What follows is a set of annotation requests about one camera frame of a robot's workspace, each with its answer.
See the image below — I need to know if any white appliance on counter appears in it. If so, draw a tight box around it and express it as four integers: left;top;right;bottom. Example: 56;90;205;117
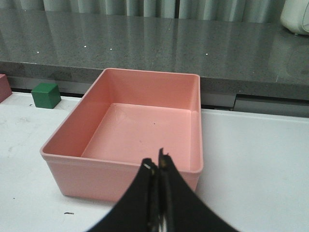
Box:
280;0;309;36

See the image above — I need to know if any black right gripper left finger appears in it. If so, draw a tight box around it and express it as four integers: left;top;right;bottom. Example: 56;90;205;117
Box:
90;158;159;232

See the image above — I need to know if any pink plastic bin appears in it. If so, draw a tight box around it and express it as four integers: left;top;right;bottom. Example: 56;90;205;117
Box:
40;68;203;202

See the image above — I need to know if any green cube near bin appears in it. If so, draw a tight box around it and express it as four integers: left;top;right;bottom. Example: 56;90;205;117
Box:
31;83;61;109

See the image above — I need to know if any grey curtain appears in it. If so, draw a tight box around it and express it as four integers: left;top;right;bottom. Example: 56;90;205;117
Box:
0;0;285;23

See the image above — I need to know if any pink cube near bin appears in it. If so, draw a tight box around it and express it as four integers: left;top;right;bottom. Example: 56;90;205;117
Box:
0;74;12;103

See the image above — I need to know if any grey stone counter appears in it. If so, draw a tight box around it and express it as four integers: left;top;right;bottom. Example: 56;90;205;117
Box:
0;9;309;117

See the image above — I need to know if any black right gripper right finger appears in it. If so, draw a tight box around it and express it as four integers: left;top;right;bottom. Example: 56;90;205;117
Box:
158;148;237;232

